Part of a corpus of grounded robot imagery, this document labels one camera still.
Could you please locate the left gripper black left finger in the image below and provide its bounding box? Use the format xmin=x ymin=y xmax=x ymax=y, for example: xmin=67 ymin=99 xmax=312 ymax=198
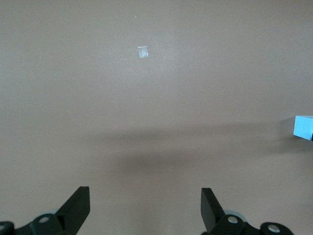
xmin=0 ymin=186 xmax=91 ymax=235

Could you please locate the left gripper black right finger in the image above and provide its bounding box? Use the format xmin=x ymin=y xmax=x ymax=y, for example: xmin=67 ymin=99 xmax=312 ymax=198
xmin=201 ymin=188 xmax=293 ymax=235

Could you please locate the blue foam block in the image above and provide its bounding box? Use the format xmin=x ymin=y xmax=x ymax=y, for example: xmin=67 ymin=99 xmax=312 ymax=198
xmin=292 ymin=115 xmax=313 ymax=141

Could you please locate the brown table cover sheet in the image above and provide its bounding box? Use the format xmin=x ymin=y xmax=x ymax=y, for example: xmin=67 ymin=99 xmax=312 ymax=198
xmin=0 ymin=0 xmax=313 ymax=235

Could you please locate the small clear tape piece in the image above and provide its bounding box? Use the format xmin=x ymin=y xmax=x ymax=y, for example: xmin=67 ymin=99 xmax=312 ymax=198
xmin=137 ymin=46 xmax=149 ymax=59

